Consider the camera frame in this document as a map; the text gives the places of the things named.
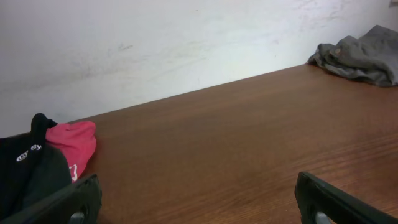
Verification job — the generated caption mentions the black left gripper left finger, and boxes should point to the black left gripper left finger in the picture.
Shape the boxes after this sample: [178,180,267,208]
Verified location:
[1,174,102,224]

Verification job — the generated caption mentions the folded grey shorts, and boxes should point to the folded grey shorts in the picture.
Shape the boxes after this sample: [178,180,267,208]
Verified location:
[307,25,397,87]

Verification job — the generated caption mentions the red mesh garment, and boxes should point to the red mesh garment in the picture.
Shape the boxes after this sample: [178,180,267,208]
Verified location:
[45,121,96,182]

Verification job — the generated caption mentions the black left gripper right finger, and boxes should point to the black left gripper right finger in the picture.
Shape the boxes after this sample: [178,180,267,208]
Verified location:
[295,172,397,224]

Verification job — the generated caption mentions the dark grey t-shirt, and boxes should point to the dark grey t-shirt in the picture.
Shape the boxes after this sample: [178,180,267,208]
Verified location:
[21,144,72,209]

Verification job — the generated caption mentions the black shorts with white logo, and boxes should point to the black shorts with white logo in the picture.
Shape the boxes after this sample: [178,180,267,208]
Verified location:
[1,113,57,220]

